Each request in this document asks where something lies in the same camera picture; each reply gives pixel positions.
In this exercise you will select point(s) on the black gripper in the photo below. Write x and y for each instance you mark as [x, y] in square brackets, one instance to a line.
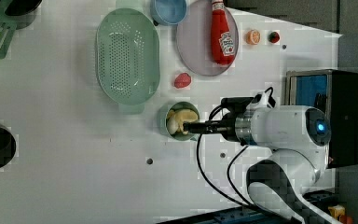
[213, 127]

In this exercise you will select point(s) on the yellow plush peeled banana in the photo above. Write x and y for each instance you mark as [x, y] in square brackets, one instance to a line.
[176, 119]

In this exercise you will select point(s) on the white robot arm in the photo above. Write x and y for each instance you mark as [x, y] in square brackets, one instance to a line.
[297, 137]

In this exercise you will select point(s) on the green mug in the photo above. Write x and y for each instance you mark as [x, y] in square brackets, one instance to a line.
[162, 115]

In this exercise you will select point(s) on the red plush strawberry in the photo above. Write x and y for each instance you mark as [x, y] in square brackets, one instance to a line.
[182, 81]

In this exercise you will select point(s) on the red ketchup bottle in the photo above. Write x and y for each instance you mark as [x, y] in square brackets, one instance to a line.
[222, 44]

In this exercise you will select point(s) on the grey round plate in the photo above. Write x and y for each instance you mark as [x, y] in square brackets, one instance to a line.
[193, 38]

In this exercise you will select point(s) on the orange slice toy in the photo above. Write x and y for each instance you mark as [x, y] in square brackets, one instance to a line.
[253, 37]

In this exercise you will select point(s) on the green perforated colander basket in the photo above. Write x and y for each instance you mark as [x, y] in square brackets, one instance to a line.
[127, 56]

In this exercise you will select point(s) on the small red strawberry toy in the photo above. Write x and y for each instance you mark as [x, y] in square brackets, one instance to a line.
[274, 37]

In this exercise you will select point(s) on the blue cup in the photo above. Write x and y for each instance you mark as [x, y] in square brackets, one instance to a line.
[168, 12]

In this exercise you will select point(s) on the silver black toaster oven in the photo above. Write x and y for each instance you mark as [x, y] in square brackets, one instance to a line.
[334, 92]

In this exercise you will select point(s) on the yellow red clamp tool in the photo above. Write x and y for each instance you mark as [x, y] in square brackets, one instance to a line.
[338, 212]

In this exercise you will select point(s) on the black utensil holder cup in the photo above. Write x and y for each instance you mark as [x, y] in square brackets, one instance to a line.
[23, 12]

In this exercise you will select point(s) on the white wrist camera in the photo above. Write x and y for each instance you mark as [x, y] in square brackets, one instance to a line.
[241, 104]

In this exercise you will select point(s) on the blue metal table frame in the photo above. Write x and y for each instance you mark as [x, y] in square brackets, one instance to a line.
[321, 199]

